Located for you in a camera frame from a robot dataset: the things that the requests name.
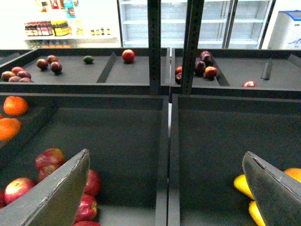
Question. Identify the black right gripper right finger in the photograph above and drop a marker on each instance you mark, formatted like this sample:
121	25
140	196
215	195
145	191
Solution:
277	195

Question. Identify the orange fruit lower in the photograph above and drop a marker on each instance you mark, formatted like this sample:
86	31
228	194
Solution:
9	127

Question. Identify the orange fruit upper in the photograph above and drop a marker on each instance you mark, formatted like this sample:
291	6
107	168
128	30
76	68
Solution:
15	106

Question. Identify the white bottle shelf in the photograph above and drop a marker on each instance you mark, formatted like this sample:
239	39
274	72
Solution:
71	24

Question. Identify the black shelf post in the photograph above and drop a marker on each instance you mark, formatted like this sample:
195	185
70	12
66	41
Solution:
154	46
192	31

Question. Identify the red apple right tray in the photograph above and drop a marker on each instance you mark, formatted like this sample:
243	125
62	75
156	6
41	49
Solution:
249	84

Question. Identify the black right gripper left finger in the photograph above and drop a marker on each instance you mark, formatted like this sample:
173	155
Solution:
55	200

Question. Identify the yellow mango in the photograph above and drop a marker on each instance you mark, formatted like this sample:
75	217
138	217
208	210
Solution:
255	214
295	173
240	183

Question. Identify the black shelf post right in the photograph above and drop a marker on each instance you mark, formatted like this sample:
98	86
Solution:
192	31

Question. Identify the glass door refrigerator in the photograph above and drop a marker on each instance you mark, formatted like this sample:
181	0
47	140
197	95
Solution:
233	24

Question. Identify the red apple front top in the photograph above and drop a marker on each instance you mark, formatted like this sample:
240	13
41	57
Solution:
50	156

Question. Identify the red apple back tray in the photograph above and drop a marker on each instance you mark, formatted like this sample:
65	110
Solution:
128	56

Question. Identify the red apple front bottom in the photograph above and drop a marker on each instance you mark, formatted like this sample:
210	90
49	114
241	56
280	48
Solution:
87	209

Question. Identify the green avocado back tray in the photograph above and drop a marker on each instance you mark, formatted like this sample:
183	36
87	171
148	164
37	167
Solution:
88	60

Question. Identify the red apple tray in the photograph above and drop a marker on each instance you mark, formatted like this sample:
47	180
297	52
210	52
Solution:
128	56
249	84

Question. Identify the red apple by post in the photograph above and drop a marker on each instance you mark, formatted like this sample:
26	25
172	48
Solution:
210	72

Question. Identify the orange fruit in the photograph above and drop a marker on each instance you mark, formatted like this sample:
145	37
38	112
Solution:
9	127
15	106

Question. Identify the black shelf post left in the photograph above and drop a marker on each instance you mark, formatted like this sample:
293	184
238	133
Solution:
154	46

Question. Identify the red apple front right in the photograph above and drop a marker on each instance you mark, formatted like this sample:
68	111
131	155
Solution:
94	184

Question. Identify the red apple front left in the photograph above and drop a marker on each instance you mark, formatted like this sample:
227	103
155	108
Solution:
17	188

